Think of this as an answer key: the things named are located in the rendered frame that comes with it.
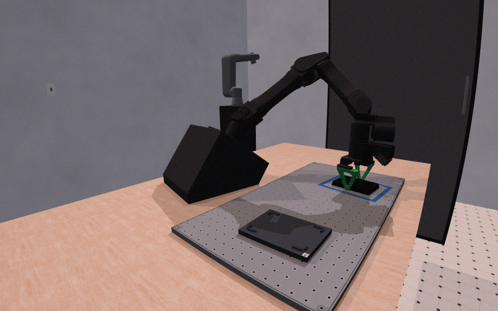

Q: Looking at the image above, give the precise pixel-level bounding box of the blue tape outline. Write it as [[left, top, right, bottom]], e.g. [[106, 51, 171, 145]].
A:
[[318, 175, 392, 202]]

